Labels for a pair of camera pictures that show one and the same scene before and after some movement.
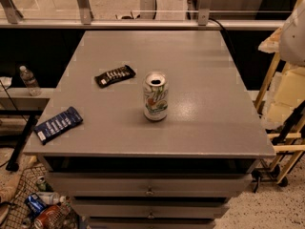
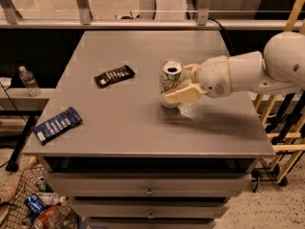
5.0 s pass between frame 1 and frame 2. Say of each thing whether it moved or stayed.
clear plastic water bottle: stayed
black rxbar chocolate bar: stayed
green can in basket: stayed
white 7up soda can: moved
